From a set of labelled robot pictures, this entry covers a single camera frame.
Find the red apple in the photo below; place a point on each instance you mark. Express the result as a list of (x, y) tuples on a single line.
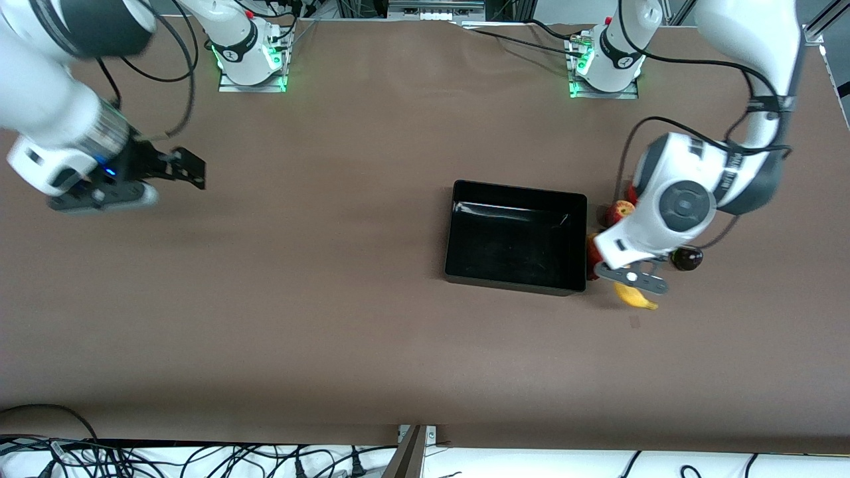
[(617, 212)]

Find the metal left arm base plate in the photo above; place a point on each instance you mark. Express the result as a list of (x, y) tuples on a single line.
[(604, 94)]

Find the yellow banana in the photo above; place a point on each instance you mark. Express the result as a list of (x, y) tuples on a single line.
[(634, 299)]

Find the black plastic box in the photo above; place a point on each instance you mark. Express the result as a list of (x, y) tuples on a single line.
[(518, 245)]

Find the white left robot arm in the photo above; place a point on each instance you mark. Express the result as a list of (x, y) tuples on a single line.
[(684, 202)]

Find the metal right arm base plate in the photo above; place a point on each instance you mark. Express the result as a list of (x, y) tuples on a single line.
[(252, 86)]

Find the silver electronics device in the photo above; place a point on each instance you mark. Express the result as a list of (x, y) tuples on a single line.
[(435, 8)]

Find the dark metal post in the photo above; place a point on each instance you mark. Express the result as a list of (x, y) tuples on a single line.
[(406, 461)]

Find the small metal bracket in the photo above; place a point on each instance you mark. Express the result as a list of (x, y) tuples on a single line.
[(430, 435)]

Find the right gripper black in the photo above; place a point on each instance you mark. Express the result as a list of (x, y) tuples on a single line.
[(143, 164)]

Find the dark purple eggplant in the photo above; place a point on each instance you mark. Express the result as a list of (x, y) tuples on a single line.
[(690, 259)]

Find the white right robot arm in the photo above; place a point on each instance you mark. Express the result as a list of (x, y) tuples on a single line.
[(40, 99)]

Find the red yellow mango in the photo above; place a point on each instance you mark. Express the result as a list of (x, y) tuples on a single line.
[(592, 259)]

